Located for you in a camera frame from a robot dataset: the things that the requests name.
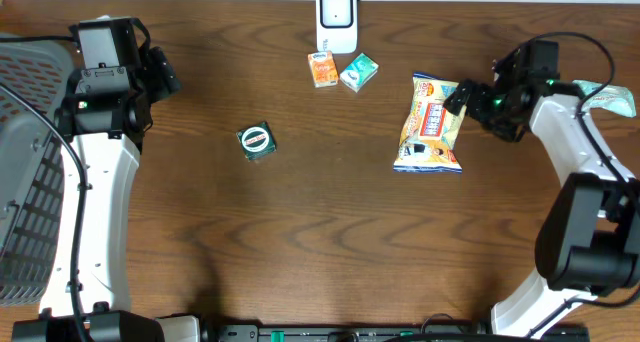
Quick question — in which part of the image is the orange tissue pack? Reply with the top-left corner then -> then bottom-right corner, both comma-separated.
307,51 -> 339,88

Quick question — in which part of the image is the grey plastic basket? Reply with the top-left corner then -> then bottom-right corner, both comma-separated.
1,41 -> 73,307

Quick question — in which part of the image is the yellow chips bag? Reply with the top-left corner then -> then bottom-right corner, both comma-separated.
393,72 -> 465,174

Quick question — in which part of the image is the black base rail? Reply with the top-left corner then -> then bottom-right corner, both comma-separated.
215,323 -> 591,342

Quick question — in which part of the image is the teal tissue pack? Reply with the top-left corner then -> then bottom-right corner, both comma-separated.
340,53 -> 379,92

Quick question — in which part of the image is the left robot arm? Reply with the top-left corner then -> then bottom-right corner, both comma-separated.
1,16 -> 214,341

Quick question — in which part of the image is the dark green small box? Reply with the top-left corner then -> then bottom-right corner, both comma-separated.
236,121 -> 277,161

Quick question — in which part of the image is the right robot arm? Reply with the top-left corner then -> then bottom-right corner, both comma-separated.
444,32 -> 639,339

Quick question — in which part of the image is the light green snack packet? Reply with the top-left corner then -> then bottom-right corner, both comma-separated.
582,85 -> 636,118

